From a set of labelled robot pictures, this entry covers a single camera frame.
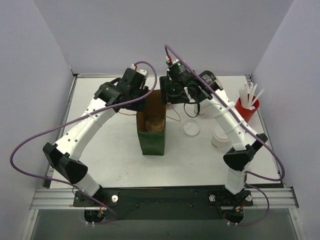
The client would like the brown cardboard cup carrier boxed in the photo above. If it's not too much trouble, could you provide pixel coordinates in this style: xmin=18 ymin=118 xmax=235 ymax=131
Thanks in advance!
xmin=145 ymin=117 xmax=165 ymax=132

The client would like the green paper bag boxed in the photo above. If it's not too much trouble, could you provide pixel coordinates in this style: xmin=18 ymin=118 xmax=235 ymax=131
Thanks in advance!
xmin=135 ymin=89 xmax=167 ymax=156

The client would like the white paper coffee cup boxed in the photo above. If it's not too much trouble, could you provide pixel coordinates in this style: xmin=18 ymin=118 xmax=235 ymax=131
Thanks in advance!
xmin=211 ymin=125 xmax=232 ymax=149

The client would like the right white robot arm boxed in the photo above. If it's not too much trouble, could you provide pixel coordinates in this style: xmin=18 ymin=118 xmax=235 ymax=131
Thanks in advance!
xmin=159 ymin=59 xmax=268 ymax=195

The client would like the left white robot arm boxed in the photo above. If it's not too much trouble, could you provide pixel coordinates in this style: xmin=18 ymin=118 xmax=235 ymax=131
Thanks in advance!
xmin=43 ymin=66 xmax=149 ymax=206

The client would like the white wrapped straw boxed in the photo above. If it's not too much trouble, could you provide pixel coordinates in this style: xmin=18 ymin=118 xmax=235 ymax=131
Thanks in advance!
xmin=239 ymin=82 xmax=254 ymax=109
xmin=250 ymin=88 xmax=265 ymax=107

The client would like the red straw holder cup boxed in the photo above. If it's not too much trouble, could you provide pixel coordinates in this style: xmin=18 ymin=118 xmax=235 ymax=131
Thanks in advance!
xmin=235 ymin=98 xmax=260 ymax=123

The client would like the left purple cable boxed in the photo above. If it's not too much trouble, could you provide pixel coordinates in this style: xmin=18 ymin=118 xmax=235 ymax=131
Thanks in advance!
xmin=9 ymin=60 xmax=158 ymax=225

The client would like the purple cable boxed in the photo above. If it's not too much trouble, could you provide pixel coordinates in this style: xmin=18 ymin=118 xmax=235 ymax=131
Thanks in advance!
xmin=164 ymin=44 xmax=286 ymax=227
xmin=9 ymin=60 xmax=158 ymax=225

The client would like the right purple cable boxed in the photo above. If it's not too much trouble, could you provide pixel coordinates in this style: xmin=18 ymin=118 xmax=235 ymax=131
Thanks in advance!
xmin=164 ymin=44 xmax=286 ymax=227

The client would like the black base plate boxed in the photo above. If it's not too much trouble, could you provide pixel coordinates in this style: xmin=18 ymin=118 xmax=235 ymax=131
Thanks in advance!
xmin=73 ymin=185 xmax=253 ymax=222

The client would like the aluminium rail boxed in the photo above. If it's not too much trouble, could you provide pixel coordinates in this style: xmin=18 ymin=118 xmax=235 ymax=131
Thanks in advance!
xmin=30 ymin=188 xmax=299 ymax=210

